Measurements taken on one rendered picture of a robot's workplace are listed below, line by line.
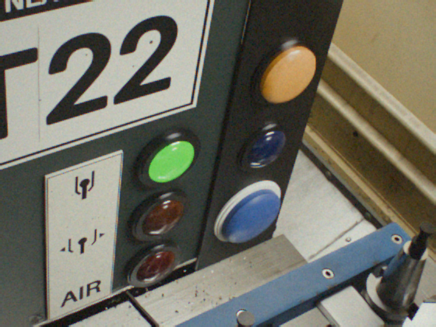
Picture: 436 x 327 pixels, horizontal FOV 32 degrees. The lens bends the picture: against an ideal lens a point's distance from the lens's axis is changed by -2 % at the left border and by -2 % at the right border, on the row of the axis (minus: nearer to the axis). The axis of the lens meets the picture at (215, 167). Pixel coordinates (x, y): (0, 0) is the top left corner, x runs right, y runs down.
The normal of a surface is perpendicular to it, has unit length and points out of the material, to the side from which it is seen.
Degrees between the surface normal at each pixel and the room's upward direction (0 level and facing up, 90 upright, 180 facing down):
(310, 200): 24
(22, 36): 90
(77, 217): 90
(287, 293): 0
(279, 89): 92
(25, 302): 90
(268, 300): 0
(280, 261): 0
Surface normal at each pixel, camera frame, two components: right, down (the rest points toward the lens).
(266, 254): 0.14, -0.71
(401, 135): -0.82, 0.30
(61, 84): 0.55, 0.64
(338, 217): -0.20, -0.52
